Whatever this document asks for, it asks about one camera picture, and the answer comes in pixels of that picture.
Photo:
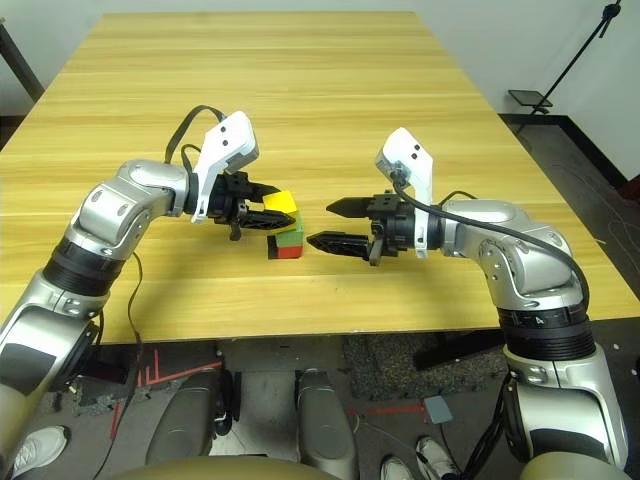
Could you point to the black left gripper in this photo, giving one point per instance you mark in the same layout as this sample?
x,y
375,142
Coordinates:
x,y
230,200

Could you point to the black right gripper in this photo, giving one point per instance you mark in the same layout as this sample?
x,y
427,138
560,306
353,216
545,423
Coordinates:
x,y
400,232

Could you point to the yellow wooden block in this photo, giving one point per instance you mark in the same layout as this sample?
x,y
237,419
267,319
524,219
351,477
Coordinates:
x,y
280,201

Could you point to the green wooden block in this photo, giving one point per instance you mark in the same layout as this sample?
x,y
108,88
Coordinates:
x,y
292,239

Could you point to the red wooden block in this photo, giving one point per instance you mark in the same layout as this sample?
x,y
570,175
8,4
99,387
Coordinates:
x,y
291,252

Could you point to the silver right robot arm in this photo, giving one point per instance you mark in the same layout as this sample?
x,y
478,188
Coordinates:
x,y
500,225

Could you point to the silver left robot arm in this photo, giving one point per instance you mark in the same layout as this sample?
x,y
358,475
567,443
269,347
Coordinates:
x,y
115,200

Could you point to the black floor mat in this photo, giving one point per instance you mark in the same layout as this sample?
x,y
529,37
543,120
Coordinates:
x,y
380,367

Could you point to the black table foot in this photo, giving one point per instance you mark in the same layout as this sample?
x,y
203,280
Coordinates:
x,y
105,365
450,352

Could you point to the red floor tape strip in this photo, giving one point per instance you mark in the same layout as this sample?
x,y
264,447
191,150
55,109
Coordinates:
x,y
395,411

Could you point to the red floor tape angle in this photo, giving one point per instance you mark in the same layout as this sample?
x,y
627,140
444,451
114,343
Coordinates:
x,y
156,365

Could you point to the grey right robot thigh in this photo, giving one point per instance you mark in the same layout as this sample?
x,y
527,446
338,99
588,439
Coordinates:
x,y
325,425

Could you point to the grey robot thigh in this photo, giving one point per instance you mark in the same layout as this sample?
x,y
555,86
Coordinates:
x,y
325,425
185,420

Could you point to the grey square floor pad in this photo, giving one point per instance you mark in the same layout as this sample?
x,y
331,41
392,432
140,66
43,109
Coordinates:
x,y
438,410

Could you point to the black flat stand plate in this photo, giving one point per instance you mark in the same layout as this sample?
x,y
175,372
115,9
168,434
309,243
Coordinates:
x,y
530,97

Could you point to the grey left robot thigh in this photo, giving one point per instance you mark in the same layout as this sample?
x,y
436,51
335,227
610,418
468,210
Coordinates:
x,y
185,420

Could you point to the white bystander shoe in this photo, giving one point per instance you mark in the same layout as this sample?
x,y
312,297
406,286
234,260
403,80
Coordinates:
x,y
42,447
437,460
396,470

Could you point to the black foam floor piece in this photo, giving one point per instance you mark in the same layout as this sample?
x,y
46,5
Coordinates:
x,y
100,400

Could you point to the olive robot torso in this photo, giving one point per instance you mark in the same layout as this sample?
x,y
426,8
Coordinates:
x,y
225,470

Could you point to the black tripod stand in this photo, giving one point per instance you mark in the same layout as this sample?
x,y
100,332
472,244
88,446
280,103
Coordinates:
x,y
575,60

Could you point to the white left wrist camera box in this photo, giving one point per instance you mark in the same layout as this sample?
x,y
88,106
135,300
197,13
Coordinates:
x,y
230,137

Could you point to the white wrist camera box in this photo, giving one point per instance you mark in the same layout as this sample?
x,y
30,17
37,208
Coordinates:
x,y
230,137
410,155

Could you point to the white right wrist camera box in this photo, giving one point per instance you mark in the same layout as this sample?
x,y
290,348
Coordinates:
x,y
410,155

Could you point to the wooden side table black frame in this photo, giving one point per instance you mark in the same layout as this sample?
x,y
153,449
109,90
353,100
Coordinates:
x,y
22,62

